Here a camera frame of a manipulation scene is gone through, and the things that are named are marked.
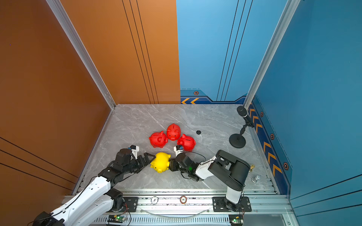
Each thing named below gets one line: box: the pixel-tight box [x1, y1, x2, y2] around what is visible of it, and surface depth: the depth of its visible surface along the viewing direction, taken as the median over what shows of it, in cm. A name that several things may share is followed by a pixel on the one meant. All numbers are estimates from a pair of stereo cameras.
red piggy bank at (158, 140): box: [148, 130, 169, 149], surface depth 91 cm
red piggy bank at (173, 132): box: [166, 123, 182, 141], surface depth 95 cm
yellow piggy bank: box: [149, 152, 172, 174], surface depth 82 cm
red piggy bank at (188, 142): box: [176, 133, 197, 152], surface depth 91 cm
